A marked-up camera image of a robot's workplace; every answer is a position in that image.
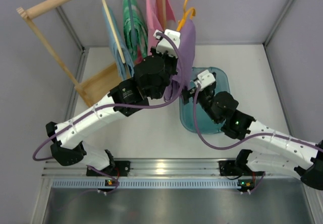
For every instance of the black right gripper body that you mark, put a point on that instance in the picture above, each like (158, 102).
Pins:
(189, 94)

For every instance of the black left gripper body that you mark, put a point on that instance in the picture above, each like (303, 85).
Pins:
(170, 60)

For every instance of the purple trousers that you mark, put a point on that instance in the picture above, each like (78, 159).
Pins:
(184, 69)

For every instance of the orange plastic hanger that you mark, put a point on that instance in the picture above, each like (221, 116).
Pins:
(188, 13)

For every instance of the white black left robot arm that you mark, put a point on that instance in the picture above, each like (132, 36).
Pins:
(150, 79)

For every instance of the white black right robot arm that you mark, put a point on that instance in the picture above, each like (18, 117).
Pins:
(269, 150)

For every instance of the pink trousers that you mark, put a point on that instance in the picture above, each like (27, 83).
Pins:
(152, 23)

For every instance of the green patterned trousers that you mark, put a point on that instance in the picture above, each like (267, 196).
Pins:
(135, 29)

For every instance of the light wooden hanger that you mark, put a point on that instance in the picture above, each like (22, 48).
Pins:
(113, 33)

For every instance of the teal plastic bin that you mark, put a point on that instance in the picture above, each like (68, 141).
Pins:
(205, 124)

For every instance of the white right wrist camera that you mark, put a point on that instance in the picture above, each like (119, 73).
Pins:
(204, 79)

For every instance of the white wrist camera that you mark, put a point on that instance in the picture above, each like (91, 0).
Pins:
(204, 79)
(168, 42)

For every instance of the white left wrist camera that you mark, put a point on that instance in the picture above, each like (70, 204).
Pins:
(168, 42)

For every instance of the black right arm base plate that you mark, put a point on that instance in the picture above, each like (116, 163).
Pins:
(235, 168)

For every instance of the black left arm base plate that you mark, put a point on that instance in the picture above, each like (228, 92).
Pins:
(121, 168)

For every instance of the aluminium mounting rail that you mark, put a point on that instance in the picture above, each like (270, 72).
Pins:
(145, 167)

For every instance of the white slotted cable duct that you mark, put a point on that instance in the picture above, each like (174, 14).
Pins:
(147, 184)

